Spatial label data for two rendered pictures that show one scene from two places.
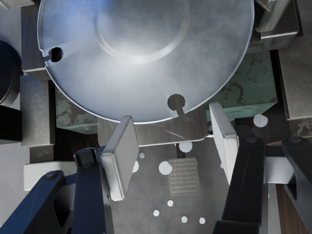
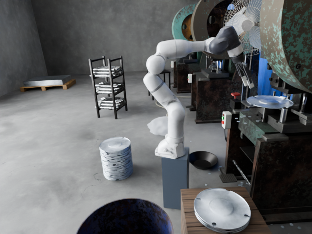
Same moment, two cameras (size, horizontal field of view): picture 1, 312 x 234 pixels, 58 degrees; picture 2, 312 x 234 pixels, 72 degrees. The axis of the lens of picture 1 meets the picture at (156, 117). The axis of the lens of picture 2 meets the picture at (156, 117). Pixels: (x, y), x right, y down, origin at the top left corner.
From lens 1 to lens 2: 1.49 m
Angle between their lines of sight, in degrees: 61
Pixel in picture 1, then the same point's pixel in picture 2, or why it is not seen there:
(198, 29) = (270, 105)
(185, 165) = (232, 178)
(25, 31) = not seen: hidden behind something
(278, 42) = (280, 127)
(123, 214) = (202, 175)
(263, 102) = (263, 131)
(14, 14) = not seen: hidden behind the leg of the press
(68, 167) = (229, 119)
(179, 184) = (224, 176)
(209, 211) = not seen: hidden behind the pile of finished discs
